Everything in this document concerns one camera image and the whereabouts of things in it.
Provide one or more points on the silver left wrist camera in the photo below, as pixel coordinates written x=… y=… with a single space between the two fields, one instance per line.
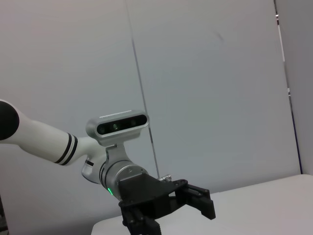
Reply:
x=117 y=126

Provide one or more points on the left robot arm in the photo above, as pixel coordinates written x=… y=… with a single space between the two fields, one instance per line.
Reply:
x=44 y=137

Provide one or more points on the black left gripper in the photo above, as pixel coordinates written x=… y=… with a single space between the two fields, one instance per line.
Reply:
x=144 y=193

